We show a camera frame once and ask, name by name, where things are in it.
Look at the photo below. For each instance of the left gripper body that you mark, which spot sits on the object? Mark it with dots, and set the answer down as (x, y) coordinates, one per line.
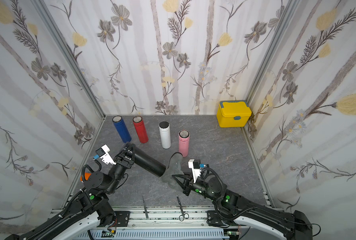
(120, 163)

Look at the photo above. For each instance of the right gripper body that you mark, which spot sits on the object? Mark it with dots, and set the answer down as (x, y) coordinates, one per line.
(187, 184)

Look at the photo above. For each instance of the black thermos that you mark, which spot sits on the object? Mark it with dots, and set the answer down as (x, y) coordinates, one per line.
(145, 161)

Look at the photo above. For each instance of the grey cloth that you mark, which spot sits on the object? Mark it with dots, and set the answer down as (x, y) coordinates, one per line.
(174, 168)

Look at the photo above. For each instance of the blue thermos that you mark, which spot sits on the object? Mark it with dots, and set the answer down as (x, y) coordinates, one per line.
(122, 129)

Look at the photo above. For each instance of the red thermos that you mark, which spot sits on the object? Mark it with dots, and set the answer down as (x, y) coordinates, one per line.
(140, 129)

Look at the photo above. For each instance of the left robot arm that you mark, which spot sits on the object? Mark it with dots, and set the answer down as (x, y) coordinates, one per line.
(89, 208)

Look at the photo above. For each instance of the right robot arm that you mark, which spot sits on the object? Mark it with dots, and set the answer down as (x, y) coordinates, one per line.
(233, 207)

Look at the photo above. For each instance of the pink thermos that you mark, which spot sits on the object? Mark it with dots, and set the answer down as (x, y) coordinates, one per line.
(183, 142)

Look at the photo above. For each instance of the white thermos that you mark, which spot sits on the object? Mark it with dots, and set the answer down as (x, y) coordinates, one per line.
(165, 134)

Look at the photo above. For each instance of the scissors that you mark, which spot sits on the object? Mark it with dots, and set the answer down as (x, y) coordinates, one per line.
(183, 215)

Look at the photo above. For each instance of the orange cap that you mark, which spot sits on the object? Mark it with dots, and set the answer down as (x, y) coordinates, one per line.
(87, 175)

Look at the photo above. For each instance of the metal tweezers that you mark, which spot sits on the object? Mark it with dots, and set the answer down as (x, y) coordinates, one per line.
(145, 208)

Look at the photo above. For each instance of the yellow lidded box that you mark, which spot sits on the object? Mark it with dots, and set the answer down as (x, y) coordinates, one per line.
(233, 114)

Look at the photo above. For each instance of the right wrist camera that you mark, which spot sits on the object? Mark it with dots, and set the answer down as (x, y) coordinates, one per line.
(196, 166)

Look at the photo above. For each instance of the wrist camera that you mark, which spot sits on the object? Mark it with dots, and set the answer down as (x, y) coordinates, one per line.
(196, 166)
(103, 154)

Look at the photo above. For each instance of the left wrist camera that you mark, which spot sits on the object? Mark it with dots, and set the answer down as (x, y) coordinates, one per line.
(103, 154)

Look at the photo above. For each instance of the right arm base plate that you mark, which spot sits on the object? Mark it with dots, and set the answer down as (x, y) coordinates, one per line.
(214, 220)

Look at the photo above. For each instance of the aluminium front rail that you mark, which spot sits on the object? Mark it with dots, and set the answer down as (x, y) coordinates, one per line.
(163, 224)

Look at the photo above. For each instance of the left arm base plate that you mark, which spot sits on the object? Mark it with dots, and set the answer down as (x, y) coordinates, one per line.
(120, 219)

